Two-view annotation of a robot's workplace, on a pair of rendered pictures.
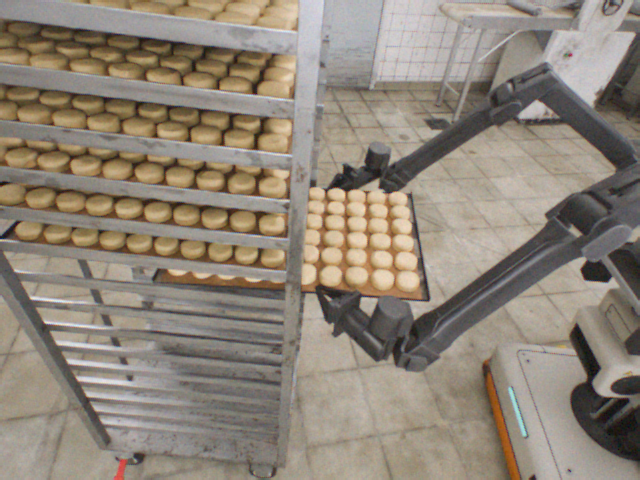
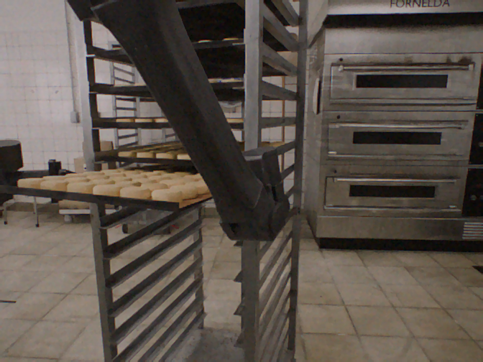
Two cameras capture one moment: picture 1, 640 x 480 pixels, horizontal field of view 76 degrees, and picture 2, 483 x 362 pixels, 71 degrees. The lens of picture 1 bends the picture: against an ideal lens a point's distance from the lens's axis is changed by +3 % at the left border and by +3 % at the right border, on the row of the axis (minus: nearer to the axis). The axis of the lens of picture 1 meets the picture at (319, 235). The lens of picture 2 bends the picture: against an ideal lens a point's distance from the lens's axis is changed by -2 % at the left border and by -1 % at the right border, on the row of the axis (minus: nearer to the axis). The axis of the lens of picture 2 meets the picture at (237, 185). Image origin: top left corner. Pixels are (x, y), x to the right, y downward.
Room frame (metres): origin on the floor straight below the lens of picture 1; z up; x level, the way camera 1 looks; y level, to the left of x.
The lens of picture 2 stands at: (1.23, -0.68, 1.16)
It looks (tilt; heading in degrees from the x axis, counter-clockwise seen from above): 11 degrees down; 110
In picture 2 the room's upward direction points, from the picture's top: straight up
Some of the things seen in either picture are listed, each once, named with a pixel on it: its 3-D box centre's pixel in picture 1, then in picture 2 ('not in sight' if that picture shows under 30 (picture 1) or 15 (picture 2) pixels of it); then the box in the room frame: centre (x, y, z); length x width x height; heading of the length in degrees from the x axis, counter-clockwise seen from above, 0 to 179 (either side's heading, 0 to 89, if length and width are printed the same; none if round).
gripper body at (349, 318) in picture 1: (354, 321); (42, 181); (0.51, -0.09, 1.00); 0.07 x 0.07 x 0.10; 45
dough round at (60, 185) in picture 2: (405, 261); (54, 187); (0.68, -0.20, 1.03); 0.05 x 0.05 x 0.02
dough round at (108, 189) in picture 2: (401, 227); (108, 191); (0.81, -0.20, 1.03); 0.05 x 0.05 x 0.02
